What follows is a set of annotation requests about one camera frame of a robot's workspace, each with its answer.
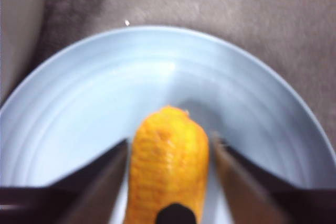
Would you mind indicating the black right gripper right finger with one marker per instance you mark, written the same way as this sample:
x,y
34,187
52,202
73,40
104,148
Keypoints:
x,y
262,197

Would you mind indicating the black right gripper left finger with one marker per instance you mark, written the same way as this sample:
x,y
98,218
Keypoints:
x,y
65,197

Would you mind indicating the yellow corn cob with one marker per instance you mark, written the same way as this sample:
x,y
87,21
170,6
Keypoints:
x,y
168,161

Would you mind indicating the blue round plate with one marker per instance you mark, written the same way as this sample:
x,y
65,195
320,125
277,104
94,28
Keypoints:
x,y
78,103

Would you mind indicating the pale green electric steamer pot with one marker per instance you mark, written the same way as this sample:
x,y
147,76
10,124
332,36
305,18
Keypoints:
x,y
18,24

